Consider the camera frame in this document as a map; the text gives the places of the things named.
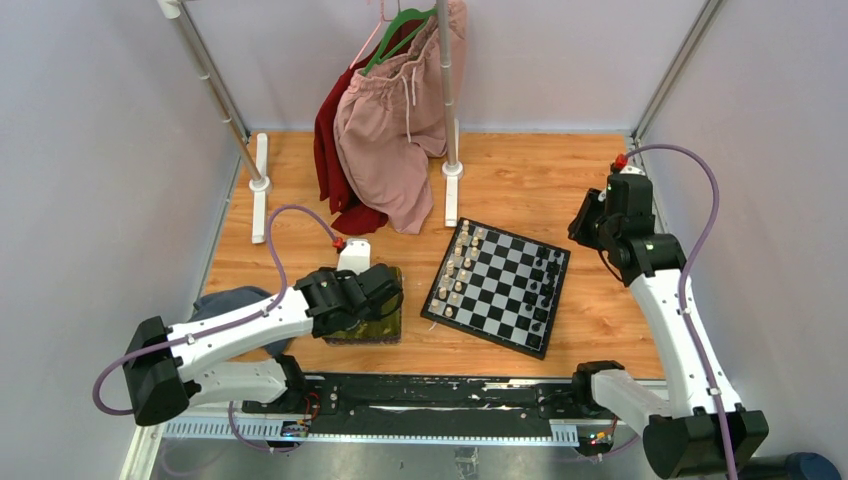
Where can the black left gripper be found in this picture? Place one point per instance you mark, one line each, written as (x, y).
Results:
(341, 276)

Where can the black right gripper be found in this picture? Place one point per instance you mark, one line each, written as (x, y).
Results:
(577, 228)

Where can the black and white chessboard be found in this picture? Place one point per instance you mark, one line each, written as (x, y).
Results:
(496, 287)

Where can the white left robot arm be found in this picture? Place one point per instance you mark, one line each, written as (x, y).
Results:
(172, 368)

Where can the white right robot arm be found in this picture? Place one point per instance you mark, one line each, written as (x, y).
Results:
(701, 427)

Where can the gold metal tin tray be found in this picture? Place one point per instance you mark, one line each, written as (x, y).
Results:
(381, 328)

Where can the dark red garment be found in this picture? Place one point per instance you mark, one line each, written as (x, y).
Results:
(353, 217)

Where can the grey blue cloth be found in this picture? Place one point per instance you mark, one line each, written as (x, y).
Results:
(218, 303)

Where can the white clothes rack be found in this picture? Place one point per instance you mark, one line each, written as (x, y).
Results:
(256, 166)

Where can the pink shorts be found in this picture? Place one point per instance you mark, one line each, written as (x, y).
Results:
(389, 124)

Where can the pink clothes hanger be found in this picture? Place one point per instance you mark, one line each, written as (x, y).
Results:
(367, 51)

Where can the green clothes hanger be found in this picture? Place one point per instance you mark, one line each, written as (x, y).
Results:
(388, 47)

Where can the dark blue cylinder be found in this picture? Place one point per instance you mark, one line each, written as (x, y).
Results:
(794, 466)

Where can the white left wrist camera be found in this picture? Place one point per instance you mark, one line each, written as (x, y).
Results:
(355, 255)

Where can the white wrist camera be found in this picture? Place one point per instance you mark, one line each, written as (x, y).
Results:
(355, 255)
(631, 170)

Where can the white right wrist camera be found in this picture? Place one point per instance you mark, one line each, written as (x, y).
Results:
(631, 170)

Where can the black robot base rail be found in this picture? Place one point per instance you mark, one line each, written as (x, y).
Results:
(393, 409)

